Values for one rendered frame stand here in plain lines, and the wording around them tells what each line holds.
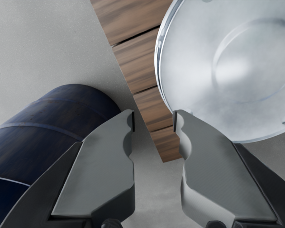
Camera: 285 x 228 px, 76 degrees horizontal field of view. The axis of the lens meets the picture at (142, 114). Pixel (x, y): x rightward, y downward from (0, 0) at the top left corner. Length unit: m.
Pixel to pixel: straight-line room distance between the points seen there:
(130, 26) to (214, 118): 0.21
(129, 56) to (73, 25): 0.41
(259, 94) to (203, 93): 0.09
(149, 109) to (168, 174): 0.66
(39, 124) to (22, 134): 0.04
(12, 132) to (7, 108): 0.48
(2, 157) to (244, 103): 0.43
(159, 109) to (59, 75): 0.50
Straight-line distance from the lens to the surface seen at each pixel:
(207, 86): 0.32
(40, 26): 0.77
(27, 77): 0.85
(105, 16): 0.34
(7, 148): 0.44
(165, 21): 0.29
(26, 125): 0.50
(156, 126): 0.39
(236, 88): 0.33
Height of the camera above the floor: 0.68
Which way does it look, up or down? 61 degrees down
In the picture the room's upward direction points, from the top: 177 degrees counter-clockwise
